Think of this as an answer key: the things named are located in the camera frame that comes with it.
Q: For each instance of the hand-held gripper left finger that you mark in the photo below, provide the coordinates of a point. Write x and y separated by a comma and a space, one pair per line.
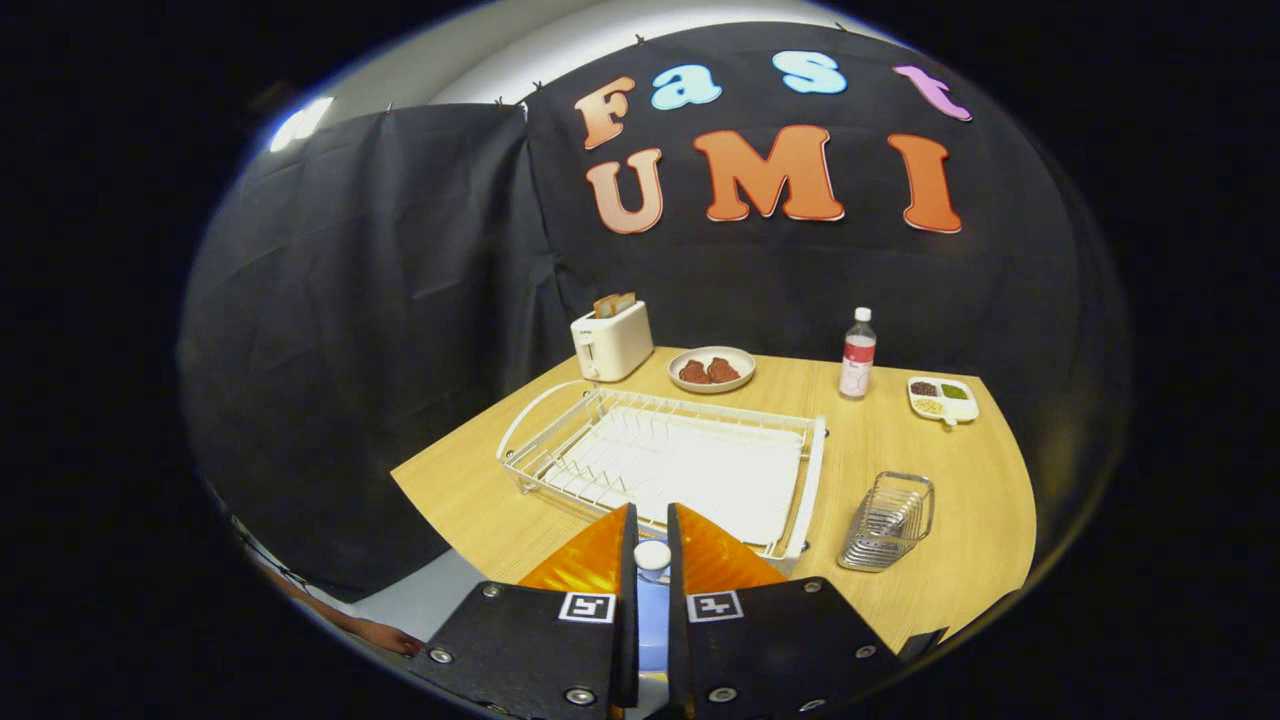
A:
628, 640

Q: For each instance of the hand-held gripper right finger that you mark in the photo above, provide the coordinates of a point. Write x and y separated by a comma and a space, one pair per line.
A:
678, 650

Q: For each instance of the light blue plate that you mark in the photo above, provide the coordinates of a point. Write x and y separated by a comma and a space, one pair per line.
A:
653, 625

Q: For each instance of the beige round dish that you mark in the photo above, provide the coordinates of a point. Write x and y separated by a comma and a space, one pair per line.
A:
712, 388

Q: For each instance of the white divided bean dish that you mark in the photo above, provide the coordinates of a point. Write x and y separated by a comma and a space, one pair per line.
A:
965, 408

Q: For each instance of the black table clamp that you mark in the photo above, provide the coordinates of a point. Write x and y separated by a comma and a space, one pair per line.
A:
922, 643

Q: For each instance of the brown meat piece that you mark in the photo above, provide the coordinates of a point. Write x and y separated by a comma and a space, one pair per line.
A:
694, 373
723, 371

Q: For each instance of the white toaster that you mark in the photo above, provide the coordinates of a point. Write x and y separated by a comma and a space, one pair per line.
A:
615, 345

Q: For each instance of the toast slices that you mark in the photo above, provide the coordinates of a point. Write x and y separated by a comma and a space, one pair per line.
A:
612, 304

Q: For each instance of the clear water bottle red label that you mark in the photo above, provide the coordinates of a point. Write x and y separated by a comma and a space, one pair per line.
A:
857, 365

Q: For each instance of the ceiling light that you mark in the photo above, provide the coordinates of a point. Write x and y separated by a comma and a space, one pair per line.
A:
298, 125

